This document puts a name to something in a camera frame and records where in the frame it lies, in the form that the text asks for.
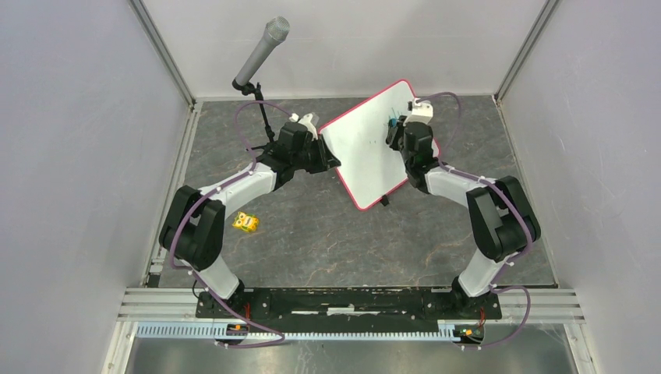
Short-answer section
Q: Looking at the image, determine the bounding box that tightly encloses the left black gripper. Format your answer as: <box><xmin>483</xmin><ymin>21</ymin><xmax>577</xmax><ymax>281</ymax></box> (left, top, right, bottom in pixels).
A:
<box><xmin>291</xmin><ymin>133</ymin><xmax>339</xmax><ymax>174</ymax></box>

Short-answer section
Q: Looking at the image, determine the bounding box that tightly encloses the pink framed whiteboard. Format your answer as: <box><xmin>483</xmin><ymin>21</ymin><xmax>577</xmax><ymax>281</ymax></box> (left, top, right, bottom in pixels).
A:
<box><xmin>319</xmin><ymin>79</ymin><xmax>420</xmax><ymax>211</ymax></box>

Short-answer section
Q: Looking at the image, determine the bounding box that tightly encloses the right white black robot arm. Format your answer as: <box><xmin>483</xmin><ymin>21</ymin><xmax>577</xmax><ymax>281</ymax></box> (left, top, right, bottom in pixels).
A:
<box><xmin>385</xmin><ymin>117</ymin><xmax>541</xmax><ymax>318</ymax></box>

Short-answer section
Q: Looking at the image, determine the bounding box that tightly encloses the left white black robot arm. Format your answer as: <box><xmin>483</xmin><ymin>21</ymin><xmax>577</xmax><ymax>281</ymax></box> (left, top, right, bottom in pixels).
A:
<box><xmin>158</xmin><ymin>122</ymin><xmax>341</xmax><ymax>318</ymax></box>

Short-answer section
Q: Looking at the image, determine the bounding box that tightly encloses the yellow toy block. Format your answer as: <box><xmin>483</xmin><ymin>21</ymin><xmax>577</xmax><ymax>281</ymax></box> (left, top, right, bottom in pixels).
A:
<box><xmin>232</xmin><ymin>211</ymin><xmax>260</xmax><ymax>232</ymax></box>

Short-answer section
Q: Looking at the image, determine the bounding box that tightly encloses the black microphone stand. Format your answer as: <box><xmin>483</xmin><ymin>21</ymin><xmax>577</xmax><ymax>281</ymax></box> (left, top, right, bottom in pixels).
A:
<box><xmin>232</xmin><ymin>79</ymin><xmax>275</xmax><ymax>143</ymax></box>

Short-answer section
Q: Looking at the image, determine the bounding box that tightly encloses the grey microphone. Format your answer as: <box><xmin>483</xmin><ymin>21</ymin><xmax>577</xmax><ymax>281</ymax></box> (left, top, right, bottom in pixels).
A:
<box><xmin>232</xmin><ymin>16</ymin><xmax>291</xmax><ymax>90</ymax></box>

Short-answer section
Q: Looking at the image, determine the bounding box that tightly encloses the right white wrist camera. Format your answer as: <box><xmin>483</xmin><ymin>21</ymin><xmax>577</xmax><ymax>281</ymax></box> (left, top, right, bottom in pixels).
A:
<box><xmin>404</xmin><ymin>101</ymin><xmax>433</xmax><ymax>125</ymax></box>

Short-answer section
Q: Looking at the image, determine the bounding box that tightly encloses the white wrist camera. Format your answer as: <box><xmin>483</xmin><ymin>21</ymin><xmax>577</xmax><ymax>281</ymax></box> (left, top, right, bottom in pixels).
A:
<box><xmin>404</xmin><ymin>101</ymin><xmax>433</xmax><ymax>125</ymax></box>
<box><xmin>288</xmin><ymin>112</ymin><xmax>319</xmax><ymax>140</ymax></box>

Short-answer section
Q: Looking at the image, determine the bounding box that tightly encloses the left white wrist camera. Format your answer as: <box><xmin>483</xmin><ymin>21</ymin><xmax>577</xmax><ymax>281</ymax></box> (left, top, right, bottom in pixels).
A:
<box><xmin>288</xmin><ymin>112</ymin><xmax>319</xmax><ymax>140</ymax></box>

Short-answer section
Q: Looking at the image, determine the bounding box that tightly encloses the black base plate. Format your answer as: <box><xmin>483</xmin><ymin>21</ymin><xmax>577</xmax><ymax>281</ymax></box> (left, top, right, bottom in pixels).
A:
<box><xmin>196</xmin><ymin>287</ymin><xmax>502</xmax><ymax>333</ymax></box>

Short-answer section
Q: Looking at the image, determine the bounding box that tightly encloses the white slotted cable duct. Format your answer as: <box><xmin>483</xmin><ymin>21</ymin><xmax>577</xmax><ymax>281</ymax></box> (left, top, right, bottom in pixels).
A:
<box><xmin>135</xmin><ymin>322</ymin><xmax>483</xmax><ymax>343</ymax></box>

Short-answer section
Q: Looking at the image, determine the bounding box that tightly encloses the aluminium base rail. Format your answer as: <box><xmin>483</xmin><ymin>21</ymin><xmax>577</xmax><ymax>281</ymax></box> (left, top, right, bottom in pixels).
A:
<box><xmin>118</xmin><ymin>288</ymin><xmax>585</xmax><ymax>324</ymax></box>

